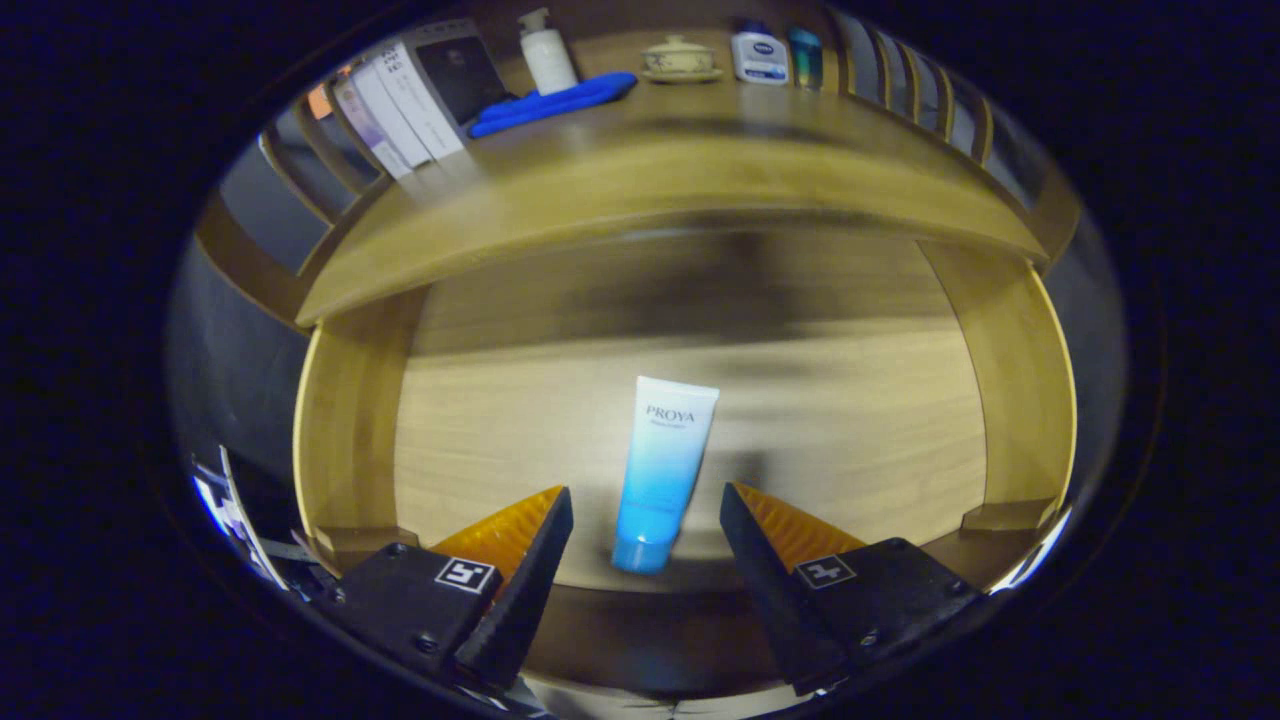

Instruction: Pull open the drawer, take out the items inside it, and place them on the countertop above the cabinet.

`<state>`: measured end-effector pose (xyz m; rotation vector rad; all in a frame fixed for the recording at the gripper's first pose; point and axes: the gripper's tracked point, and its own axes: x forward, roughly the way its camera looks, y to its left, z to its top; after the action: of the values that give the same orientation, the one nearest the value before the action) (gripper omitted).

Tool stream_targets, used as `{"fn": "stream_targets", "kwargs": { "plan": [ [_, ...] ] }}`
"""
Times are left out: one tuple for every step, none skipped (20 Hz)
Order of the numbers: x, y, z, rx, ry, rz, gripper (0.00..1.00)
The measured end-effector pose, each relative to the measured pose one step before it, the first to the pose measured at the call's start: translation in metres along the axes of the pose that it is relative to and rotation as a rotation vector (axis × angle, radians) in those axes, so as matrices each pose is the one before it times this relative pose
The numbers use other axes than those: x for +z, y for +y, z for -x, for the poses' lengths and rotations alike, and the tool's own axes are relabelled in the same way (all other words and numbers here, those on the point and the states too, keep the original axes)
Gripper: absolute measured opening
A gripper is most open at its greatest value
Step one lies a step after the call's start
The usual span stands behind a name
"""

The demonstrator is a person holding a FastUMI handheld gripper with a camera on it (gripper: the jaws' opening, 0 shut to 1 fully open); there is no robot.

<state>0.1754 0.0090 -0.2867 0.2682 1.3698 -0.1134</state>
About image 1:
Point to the thin purple white book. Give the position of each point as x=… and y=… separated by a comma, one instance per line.
x=372, y=130

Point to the blue and white tube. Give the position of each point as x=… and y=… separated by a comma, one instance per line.
x=660, y=470

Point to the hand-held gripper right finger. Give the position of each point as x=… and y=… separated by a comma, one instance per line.
x=775, y=590

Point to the beige lidded tea cup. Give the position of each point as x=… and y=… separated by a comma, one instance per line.
x=680, y=60

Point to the teal slim bottle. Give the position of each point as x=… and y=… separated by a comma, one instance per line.
x=805, y=58

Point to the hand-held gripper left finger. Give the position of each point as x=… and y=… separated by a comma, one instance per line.
x=525, y=600

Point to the white lotion bottle blue cap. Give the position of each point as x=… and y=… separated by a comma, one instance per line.
x=760, y=58

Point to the wooden countertop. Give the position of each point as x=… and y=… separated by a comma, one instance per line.
x=650, y=170

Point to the white pump bottle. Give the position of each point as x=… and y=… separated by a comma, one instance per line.
x=550, y=60

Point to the blue folded cloth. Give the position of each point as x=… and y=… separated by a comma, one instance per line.
x=550, y=104

